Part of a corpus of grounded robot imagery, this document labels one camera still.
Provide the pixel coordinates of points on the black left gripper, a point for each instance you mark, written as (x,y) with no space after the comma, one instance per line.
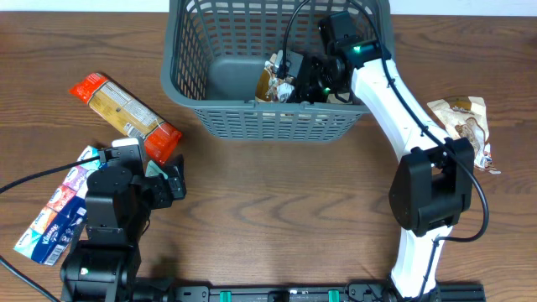
(163,198)

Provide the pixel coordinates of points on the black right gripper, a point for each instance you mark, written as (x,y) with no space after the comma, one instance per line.
(304,96)

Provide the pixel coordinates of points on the teal wet wipes pack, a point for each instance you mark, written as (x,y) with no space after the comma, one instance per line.
(153,170)

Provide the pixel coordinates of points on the beige snack pouch cookie print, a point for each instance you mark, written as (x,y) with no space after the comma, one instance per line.
(283,88)

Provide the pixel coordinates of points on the orange pasta packet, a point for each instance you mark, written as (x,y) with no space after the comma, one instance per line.
(128,115)

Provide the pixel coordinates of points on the beige snack pouch dark window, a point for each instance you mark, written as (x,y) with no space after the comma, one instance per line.
(466,117)

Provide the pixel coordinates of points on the beige snack pouch brown band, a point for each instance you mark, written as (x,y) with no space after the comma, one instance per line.
(265,86)

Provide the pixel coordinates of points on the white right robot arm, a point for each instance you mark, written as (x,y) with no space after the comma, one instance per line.
(434,181)

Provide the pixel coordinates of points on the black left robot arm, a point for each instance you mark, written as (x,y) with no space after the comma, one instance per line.
(119,201)

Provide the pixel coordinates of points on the blue Kleenex tissue multipack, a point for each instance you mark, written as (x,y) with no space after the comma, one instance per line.
(51,231)

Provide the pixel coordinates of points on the grey plastic lattice basket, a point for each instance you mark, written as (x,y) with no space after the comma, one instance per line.
(245,68)

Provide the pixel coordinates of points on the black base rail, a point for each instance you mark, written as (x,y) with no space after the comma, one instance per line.
(359,291)

